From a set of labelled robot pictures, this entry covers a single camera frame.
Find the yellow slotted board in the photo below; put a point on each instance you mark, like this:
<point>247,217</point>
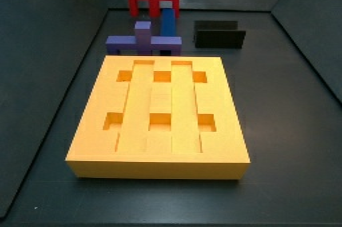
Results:
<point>159,122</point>

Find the purple-blue cross-shaped block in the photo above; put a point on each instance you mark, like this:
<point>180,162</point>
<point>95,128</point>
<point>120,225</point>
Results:
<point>143,42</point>

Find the dark blue long bar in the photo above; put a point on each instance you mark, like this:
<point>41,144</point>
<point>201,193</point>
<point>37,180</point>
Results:
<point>167,29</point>

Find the black angled bracket holder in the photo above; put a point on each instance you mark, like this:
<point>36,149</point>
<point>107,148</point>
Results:
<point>217,34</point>

